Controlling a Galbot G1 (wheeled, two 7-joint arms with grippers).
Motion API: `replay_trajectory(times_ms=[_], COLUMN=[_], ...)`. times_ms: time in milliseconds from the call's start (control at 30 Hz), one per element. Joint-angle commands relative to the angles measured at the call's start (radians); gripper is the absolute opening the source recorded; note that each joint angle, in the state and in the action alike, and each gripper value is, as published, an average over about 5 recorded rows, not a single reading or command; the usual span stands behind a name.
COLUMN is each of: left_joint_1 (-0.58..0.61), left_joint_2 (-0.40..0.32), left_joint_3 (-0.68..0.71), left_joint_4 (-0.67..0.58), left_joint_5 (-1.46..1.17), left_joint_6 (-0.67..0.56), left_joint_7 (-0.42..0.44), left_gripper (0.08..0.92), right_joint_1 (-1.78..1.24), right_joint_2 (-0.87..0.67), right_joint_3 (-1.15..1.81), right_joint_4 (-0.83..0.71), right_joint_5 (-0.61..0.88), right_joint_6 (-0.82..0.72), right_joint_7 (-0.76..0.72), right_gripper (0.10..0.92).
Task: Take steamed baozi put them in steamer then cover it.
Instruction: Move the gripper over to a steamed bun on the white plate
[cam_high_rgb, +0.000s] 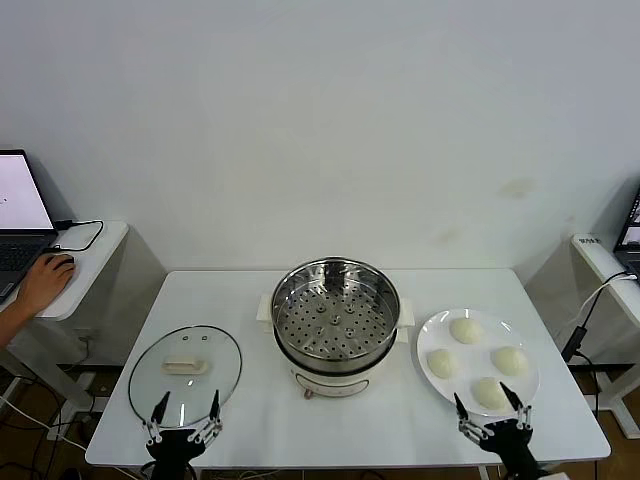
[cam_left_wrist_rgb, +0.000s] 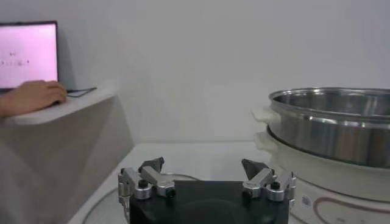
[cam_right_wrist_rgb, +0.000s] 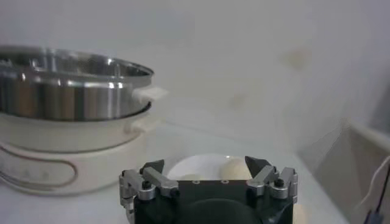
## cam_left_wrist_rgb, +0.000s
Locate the black laptop cable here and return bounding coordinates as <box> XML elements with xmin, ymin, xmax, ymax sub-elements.
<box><xmin>66</xmin><ymin>86</ymin><xmax>98</xmax><ymax>99</ymax></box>

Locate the person's bare hand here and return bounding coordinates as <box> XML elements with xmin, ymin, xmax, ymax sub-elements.
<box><xmin>10</xmin><ymin>80</ymin><xmax>68</xmax><ymax>114</ymax></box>

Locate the white side table with mouse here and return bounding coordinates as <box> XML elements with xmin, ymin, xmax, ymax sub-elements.
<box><xmin>0</xmin><ymin>88</ymin><xmax>135</xmax><ymax>224</ymax></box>

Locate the dark laptop with pale screen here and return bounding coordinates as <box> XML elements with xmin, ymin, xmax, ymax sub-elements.
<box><xmin>0</xmin><ymin>20</ymin><xmax>59</xmax><ymax>93</ymax></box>

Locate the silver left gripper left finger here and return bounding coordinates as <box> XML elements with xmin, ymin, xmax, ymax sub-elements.
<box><xmin>118</xmin><ymin>156</ymin><xmax>176</xmax><ymax>214</ymax></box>

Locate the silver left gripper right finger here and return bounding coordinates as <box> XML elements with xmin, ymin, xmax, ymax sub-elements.
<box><xmin>241</xmin><ymin>158</ymin><xmax>297</xmax><ymax>202</ymax></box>

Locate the glass lid with cream handle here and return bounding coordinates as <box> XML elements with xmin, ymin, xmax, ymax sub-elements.
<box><xmin>81</xmin><ymin>172</ymin><xmax>202</xmax><ymax>224</ymax></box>

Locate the stainless steel steamer basket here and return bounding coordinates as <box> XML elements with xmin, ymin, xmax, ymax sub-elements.
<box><xmin>251</xmin><ymin>87</ymin><xmax>390</xmax><ymax>169</ymax></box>

